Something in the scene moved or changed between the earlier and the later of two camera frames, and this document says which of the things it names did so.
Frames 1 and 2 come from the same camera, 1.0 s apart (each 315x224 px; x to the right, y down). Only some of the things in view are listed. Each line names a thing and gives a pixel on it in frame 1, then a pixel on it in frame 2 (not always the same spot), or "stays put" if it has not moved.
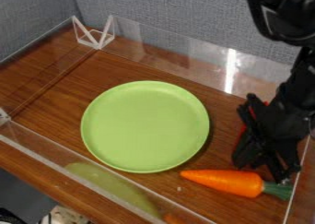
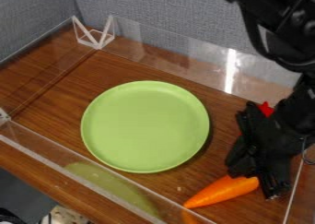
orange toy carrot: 238,183 → 223,188
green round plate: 145,126 stays put
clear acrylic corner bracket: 92,38 stays put
